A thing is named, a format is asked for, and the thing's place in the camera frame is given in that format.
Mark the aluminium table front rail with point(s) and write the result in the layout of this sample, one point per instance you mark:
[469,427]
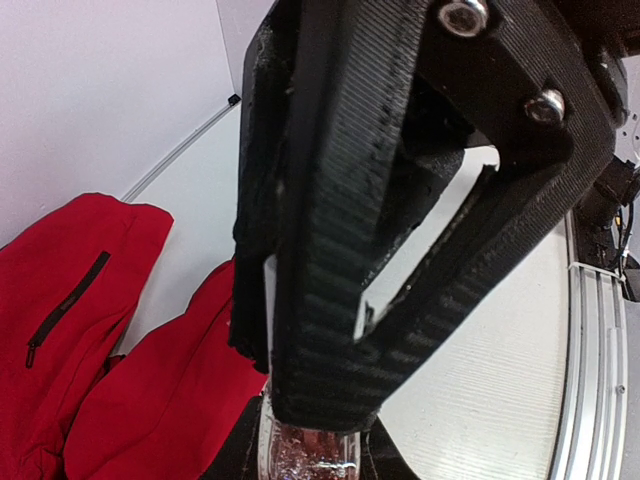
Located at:
[592,426]

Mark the clear nail polish bottle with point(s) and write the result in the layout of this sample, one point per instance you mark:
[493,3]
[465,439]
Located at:
[288,452]

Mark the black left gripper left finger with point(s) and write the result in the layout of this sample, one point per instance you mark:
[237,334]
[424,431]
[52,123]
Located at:
[237,459]

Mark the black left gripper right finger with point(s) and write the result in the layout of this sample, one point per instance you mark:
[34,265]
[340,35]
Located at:
[380,458]

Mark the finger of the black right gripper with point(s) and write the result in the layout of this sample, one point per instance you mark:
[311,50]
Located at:
[268,69]
[431,146]

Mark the red jacket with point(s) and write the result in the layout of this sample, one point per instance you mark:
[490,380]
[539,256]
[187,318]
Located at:
[73,409]

